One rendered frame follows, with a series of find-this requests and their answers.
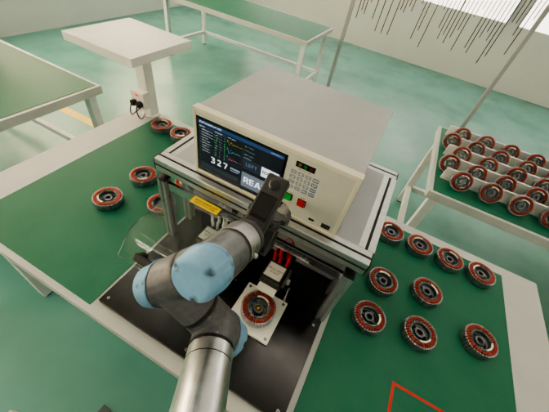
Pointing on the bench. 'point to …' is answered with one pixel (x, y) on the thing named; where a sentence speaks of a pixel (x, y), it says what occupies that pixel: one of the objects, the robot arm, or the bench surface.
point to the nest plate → (265, 326)
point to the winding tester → (301, 138)
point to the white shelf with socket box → (131, 53)
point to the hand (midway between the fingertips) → (283, 203)
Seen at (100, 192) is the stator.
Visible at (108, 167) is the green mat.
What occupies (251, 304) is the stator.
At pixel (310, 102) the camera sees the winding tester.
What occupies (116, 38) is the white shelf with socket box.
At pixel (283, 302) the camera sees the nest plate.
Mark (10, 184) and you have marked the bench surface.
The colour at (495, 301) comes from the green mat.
